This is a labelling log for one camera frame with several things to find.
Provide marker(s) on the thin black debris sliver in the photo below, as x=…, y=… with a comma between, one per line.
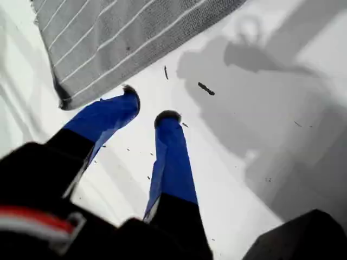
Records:
x=166, y=72

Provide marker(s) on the thick black debris bit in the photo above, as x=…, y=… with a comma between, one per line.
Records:
x=206, y=88

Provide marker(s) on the grey striped towel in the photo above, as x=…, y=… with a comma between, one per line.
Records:
x=108, y=40

